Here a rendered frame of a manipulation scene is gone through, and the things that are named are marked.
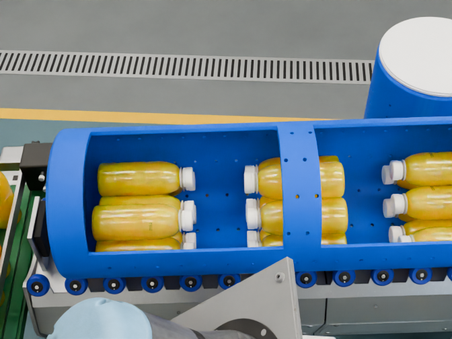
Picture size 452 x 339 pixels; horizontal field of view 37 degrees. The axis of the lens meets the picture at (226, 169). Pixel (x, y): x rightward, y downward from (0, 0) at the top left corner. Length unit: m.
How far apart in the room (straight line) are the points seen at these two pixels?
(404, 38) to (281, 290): 1.00
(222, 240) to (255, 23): 2.11
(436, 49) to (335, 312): 0.69
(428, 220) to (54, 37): 2.42
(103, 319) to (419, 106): 1.09
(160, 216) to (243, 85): 1.88
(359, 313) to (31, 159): 0.77
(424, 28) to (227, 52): 1.60
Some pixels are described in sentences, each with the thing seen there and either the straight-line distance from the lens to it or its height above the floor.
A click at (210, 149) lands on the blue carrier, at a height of 1.08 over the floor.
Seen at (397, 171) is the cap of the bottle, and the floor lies 1.11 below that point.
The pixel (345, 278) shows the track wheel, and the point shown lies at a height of 0.97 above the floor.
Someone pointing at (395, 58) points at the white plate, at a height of 1.04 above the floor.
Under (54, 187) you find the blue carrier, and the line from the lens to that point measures 1.18.
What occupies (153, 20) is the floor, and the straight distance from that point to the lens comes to 3.43.
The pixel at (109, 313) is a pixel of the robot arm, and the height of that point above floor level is 1.50.
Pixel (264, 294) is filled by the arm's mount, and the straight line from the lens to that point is 0.87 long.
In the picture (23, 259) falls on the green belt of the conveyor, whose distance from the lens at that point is 1.51.
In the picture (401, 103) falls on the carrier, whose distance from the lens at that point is 1.65.
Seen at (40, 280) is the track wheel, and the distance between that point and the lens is 1.37.
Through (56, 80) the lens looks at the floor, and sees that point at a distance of 3.20.
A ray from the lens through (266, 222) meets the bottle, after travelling 1.23.
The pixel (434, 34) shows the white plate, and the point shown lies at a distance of 1.75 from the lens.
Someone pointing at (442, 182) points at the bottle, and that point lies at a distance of 1.36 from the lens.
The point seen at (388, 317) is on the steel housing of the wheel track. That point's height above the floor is 0.85.
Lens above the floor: 2.12
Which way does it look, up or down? 51 degrees down
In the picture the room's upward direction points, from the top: 2 degrees counter-clockwise
